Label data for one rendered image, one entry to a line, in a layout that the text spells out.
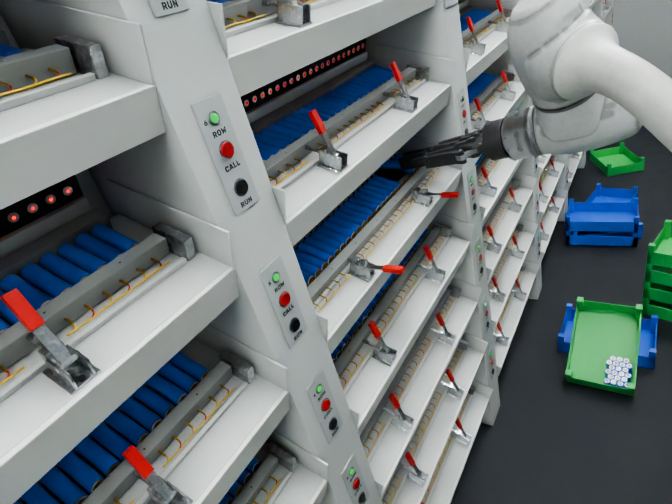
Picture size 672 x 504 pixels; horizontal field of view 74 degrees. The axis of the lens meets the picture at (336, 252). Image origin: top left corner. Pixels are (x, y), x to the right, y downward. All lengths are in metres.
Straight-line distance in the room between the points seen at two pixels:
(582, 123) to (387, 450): 0.71
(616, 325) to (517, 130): 1.17
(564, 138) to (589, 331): 1.16
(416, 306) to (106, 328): 0.68
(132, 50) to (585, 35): 0.56
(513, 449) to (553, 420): 0.18
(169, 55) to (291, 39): 0.18
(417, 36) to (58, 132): 0.80
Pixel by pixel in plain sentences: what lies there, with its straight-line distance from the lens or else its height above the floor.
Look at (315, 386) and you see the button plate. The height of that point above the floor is 0.90.
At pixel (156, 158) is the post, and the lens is 0.51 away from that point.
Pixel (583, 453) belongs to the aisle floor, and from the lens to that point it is 1.67.
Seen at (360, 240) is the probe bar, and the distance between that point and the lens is 0.81.
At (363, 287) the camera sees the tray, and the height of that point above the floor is 0.94.
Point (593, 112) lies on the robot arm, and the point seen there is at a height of 1.11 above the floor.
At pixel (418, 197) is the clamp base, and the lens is 0.96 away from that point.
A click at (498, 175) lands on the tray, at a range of 1.53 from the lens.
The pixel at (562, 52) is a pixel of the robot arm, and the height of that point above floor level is 1.22.
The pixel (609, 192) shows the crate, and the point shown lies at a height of 0.03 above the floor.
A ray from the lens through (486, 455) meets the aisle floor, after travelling 1.65.
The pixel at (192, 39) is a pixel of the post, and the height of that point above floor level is 1.36.
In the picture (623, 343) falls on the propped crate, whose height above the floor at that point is 0.08.
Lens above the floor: 1.36
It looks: 29 degrees down
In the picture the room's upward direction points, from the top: 17 degrees counter-clockwise
